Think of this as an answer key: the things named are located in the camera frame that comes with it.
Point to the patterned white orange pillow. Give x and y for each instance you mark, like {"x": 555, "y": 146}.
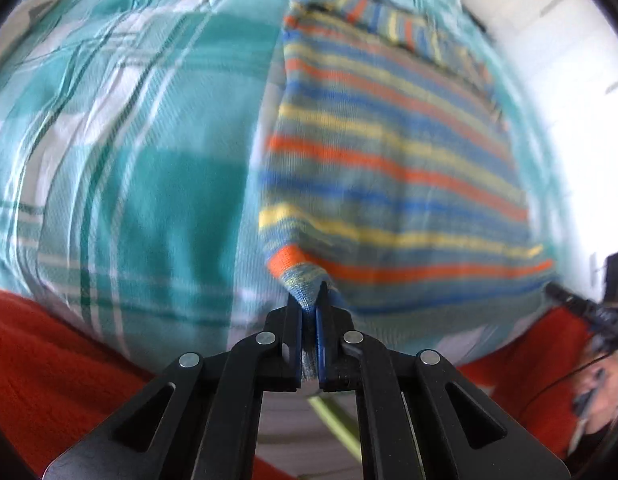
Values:
{"x": 24, "y": 15}

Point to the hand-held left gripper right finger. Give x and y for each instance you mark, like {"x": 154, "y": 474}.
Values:
{"x": 322, "y": 345}

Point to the striped knit shirt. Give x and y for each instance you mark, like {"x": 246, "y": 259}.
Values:
{"x": 389, "y": 170}

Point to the olive green strip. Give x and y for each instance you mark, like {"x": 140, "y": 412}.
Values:
{"x": 336, "y": 422}

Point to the teal checkered bed blanket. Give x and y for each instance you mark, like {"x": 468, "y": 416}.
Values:
{"x": 139, "y": 160}

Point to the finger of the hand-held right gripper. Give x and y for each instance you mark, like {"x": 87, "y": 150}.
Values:
{"x": 571, "y": 299}

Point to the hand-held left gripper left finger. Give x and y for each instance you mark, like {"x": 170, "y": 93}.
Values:
{"x": 294, "y": 345}

